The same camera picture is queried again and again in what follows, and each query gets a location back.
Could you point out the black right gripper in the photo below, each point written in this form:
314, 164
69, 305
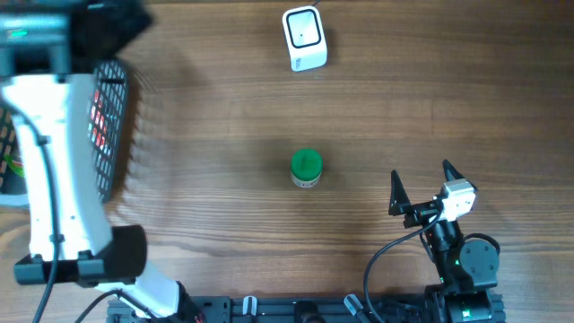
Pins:
401, 203

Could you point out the green lidded jar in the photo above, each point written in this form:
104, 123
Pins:
306, 168

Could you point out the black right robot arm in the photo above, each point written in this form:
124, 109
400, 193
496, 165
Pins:
467, 265

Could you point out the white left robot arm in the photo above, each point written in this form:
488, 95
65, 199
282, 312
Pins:
49, 53

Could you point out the white barcode scanner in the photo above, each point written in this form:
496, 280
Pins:
305, 38

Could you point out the black mesh basket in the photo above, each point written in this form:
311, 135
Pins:
106, 115

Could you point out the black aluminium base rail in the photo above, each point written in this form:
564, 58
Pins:
405, 308

